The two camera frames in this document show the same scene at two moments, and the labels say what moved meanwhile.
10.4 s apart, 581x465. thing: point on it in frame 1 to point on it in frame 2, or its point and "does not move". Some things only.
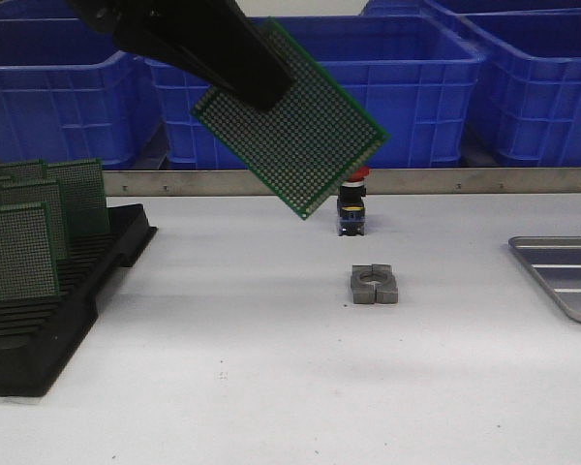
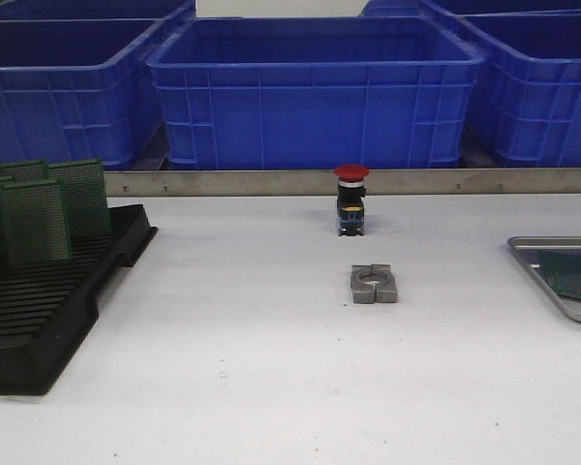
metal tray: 571,267 does not move
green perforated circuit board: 24,171 does not move
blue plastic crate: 402,8 does not move
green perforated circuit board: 305,146 to 572,274
